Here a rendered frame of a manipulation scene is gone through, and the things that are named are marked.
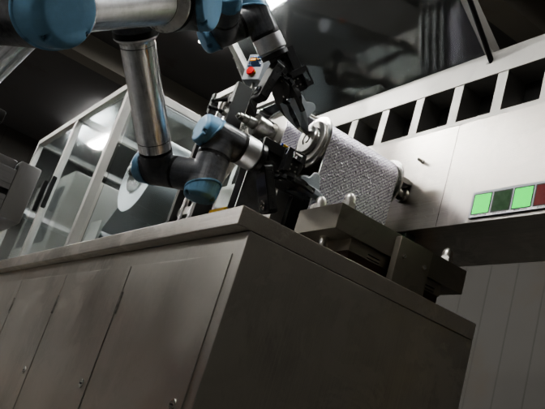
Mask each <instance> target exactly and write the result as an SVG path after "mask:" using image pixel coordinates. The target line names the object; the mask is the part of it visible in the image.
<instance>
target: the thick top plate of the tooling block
mask: <svg viewBox="0 0 545 409"><path fill-rule="evenodd" d="M294 231H295V232H297V233H299V234H301V235H303V236H305V237H307V238H309V239H311V240H313V241H315V242H317V243H318V241H319V238H320V235H325V236H328V237H329V241H333V240H339V239H354V240H356V241H358V242H360V243H362V244H364V245H365V246H367V247H369V248H371V249H373V250H375V251H377V252H378V253H380V254H382V255H384V256H386V257H388V258H390V259H391V256H392V253H393V247H394V244H395V240H396V237H397V236H403V235H400V234H398V233H397V232H396V231H394V230H391V229H390V228H388V227H387V226H384V225H383V224H381V223H379V222H377V221H376V220H374V219H372V218H370V217H368V216H367V215H365V214H363V213H361V212H359V211H358V210H356V209H354V208H352V207H350V206H349V205H347V204H345V203H343V202H341V203H337V204H330V205H325V206H320V207H316V208H312V209H304V210H300V212H299V215H298V220H297V222H296V226H295V228H294ZM403 237H405V236H403ZM466 272H467V271H465V270H464V269H462V268H460V267H458V266H456V265H455V264H453V263H451V262H449V261H448V260H445V259H444V258H442V257H441V256H438V255H436V254H435V253H434V252H433V255H432V258H431V264H430V268H429V272H428V275H427V278H428V279H430V280H432V281H433V282H435V283H437V284H439V285H441V288H440V294H439V295H461V294H462V290H463V286H464V282H465V279H466Z"/></svg>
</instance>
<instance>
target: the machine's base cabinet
mask: <svg viewBox="0 0 545 409"><path fill-rule="evenodd" d="M471 346H472V341H471V340H469V339H468V338H465V337H463V336H461V335H460V334H457V333H455V332H453V331H452V330H450V329H447V328H445V327H443V326H442V325H439V324H437V323H435V322H434V321H431V320H429V319H427V318H426V317H424V316H420V315H419V314H417V313H415V312H412V311H410V310H409V309H407V308H404V307H402V306H401V305H399V304H396V303H394V302H393V301H391V300H389V299H386V298H385V297H383V296H381V295H378V294H376V293H375V292H373V291H370V290H368V289H367V288H365V287H363V286H360V285H359V284H357V283H355V282H352V281H350V280H349V279H347V278H344V277H342V276H340V275H338V274H336V273H334V272H332V271H330V270H328V269H326V268H324V267H322V266H320V265H318V264H316V263H314V262H312V261H310V260H308V259H306V258H304V257H302V256H300V255H298V254H296V253H294V252H292V251H290V250H288V249H286V248H284V247H282V246H280V245H278V244H276V243H274V242H272V241H270V240H268V239H266V238H264V237H261V236H259V235H257V234H255V233H253V232H251V231H246V232H241V233H236V234H231V235H222V236H217V237H212V238H207V239H198V240H193V241H188V242H183V243H175V244H170V245H165V246H160V247H154V248H145V249H141V250H136V251H131V252H122V253H117V254H112V255H108V256H99V257H93V258H88V259H83V260H74V261H70V262H65V263H60V264H55V265H46V266H41V267H36V268H31V269H22V270H17V271H12V272H7V273H0V409H458V407H459V402H460V398H461V392H462V387H463V384H464V380H465V375H466V369H467V364H468V360H469V357H470V349H471Z"/></svg>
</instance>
